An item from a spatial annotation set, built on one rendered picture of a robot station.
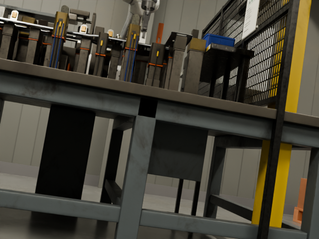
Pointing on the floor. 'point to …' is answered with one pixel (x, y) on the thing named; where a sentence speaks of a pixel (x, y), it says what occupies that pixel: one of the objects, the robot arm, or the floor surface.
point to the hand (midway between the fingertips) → (142, 38)
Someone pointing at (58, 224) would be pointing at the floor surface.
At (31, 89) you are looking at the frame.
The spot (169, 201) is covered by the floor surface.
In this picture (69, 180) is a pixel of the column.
